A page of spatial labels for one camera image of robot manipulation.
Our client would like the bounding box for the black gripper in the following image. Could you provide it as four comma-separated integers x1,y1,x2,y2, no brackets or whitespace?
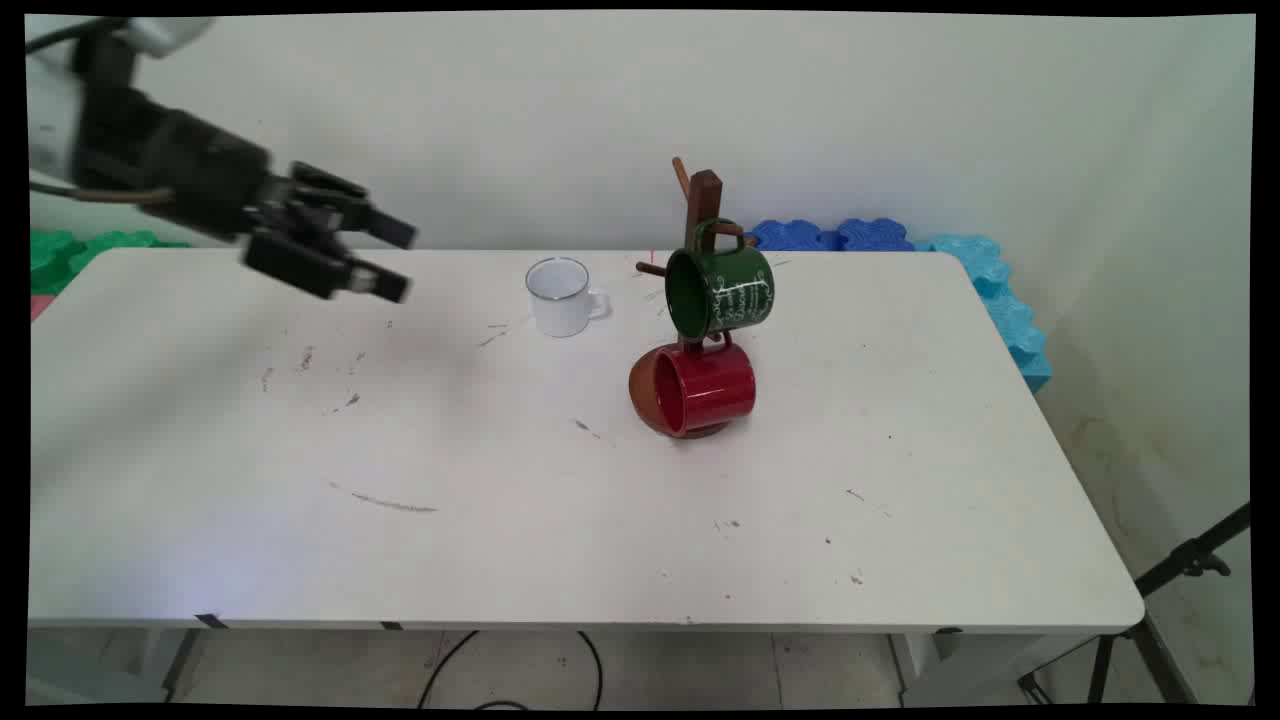
68,82,418,304

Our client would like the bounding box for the green mug with white print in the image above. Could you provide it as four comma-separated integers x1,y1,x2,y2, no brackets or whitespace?
664,217,776,343

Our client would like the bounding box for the white enamel mug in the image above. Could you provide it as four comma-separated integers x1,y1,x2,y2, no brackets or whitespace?
525,257,611,339

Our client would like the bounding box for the green foam mat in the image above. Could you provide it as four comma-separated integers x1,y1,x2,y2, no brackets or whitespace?
30,229,191,297

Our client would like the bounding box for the brown wooden mug tree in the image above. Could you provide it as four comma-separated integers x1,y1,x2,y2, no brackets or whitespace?
628,157,761,441

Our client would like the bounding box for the red mug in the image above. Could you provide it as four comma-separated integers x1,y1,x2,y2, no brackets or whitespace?
652,342,758,439

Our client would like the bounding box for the white table leg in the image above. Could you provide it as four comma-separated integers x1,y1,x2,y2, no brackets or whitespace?
138,628,208,703

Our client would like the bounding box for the dark blue foam mat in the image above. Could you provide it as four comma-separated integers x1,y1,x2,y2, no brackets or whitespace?
748,219,839,252
836,217,916,252

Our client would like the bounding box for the cyan foam mat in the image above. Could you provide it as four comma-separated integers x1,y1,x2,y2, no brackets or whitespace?
912,234,1054,394

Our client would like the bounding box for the black tripod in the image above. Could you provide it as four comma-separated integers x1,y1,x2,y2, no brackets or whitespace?
1018,503,1252,706

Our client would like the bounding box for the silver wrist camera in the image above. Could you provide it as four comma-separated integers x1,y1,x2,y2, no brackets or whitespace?
122,16,216,58

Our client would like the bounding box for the black camera cable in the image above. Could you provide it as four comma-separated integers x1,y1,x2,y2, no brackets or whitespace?
25,18,126,56

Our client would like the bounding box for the black floor cable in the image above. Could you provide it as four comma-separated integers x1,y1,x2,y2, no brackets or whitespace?
417,630,605,711

